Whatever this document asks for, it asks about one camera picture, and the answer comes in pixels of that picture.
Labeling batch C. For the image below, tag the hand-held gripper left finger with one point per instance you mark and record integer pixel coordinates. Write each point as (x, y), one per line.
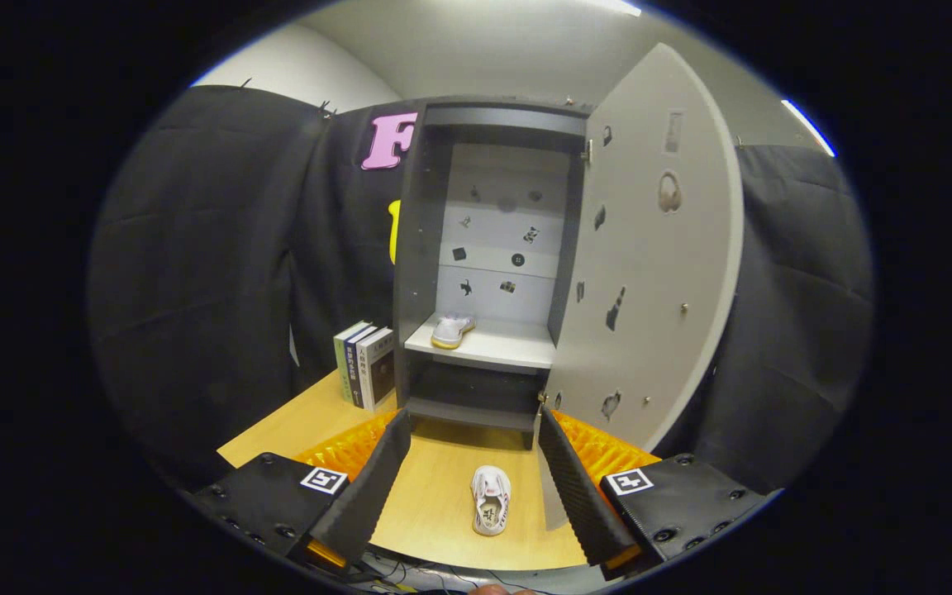
(377, 487)

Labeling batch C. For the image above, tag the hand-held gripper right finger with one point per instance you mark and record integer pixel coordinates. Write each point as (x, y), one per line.
(579, 496)

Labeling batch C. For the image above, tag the white shoe with red print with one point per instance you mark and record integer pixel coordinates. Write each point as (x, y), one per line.
(491, 496)

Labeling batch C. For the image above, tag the white shoe with striped side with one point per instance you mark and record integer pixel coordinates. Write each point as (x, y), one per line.
(451, 330)

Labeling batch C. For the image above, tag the grey shoe cabinet door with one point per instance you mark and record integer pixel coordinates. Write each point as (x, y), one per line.
(649, 289)

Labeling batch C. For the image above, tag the grey shoe cabinet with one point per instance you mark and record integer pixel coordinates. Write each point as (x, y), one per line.
(410, 248)

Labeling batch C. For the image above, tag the book with dark blue spine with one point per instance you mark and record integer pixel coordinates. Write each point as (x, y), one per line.
(354, 368)

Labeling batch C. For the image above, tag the black backdrop cloth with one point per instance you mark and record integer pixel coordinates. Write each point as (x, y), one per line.
(195, 289)

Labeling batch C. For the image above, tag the wide ceiling light panel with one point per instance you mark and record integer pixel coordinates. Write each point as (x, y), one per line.
(616, 7)

